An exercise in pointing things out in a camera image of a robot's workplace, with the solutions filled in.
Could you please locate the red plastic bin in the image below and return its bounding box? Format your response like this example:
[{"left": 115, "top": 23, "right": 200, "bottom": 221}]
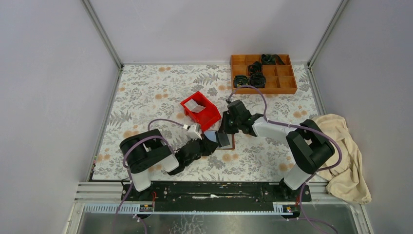
[{"left": 180, "top": 91, "right": 222, "bottom": 131}]

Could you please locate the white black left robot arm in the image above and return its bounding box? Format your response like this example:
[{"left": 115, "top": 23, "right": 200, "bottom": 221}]
[{"left": 119, "top": 129, "right": 220, "bottom": 200}]

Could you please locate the beige crumpled cloth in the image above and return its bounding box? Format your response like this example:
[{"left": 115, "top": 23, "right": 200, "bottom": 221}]
[{"left": 312, "top": 114, "right": 372, "bottom": 204}]

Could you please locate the dark floral rolled cloth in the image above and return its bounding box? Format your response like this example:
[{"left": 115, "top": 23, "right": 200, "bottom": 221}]
[{"left": 233, "top": 75, "right": 249, "bottom": 88}]

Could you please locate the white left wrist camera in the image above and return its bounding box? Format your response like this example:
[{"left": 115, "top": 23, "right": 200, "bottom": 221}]
[{"left": 183, "top": 123, "right": 202, "bottom": 139}]

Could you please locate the wooden compartment tray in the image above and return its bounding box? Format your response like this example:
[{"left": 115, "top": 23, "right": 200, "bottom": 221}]
[{"left": 230, "top": 54, "right": 298, "bottom": 94}]

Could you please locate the floral patterned table mat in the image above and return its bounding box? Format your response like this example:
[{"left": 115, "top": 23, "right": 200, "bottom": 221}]
[{"left": 91, "top": 64, "right": 319, "bottom": 182}]

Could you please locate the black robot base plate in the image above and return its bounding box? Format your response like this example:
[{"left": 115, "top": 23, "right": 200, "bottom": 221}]
[{"left": 121, "top": 181, "right": 312, "bottom": 212}]

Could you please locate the brown leather card holder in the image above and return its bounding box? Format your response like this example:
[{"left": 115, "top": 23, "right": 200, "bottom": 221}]
[{"left": 204, "top": 130, "right": 235, "bottom": 150}]

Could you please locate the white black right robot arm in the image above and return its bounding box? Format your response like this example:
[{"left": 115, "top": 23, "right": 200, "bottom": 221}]
[{"left": 219, "top": 100, "right": 335, "bottom": 201}]

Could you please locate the stack of credit cards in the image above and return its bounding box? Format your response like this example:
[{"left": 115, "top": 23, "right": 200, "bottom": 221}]
[{"left": 185, "top": 99, "right": 205, "bottom": 113}]

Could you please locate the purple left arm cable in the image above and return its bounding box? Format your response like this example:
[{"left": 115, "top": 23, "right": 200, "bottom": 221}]
[{"left": 110, "top": 118, "right": 189, "bottom": 234}]

